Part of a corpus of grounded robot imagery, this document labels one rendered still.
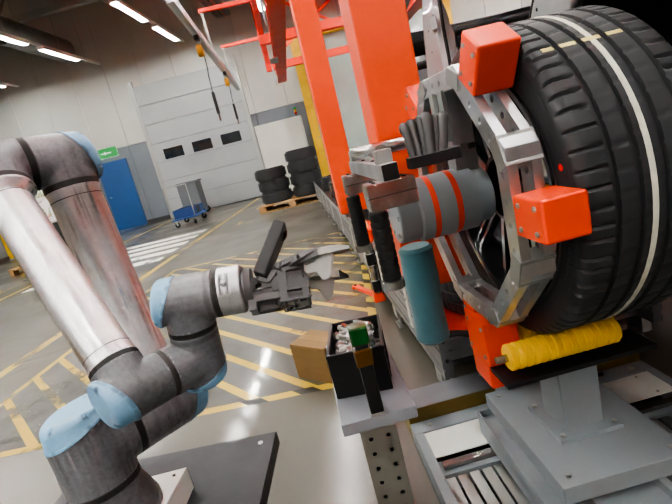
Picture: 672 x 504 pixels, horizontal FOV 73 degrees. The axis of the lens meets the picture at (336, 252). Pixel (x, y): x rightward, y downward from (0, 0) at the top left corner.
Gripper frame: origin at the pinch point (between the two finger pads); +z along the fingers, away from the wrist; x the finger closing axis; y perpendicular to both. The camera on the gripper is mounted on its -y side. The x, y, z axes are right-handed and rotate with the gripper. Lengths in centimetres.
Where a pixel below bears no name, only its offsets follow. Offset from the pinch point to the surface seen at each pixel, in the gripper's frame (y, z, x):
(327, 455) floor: 34, -13, -95
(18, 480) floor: 21, -143, -133
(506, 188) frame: -1.8, 26.6, 14.9
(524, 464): 45, 38, -48
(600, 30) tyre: -24, 47, 24
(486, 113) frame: -14.7, 26.2, 18.5
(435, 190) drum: -12.6, 20.8, -1.9
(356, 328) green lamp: 10.6, -0.3, -12.5
